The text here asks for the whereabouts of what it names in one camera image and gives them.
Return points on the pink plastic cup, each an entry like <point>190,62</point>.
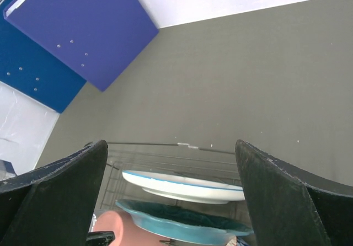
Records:
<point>126,232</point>

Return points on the teal plate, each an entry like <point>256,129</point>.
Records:
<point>181,224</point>

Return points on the black wire dish rack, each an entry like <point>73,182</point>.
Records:
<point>181,159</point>

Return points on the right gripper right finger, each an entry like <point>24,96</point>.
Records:
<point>291,206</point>

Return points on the purple ring binder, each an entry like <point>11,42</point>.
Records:
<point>97,39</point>

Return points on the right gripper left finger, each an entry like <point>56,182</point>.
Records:
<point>54,204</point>

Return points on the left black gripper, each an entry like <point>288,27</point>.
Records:
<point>100,238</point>

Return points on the white plate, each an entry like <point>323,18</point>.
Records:
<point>184,188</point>

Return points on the blue ring binder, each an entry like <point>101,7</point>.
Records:
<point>30,69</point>

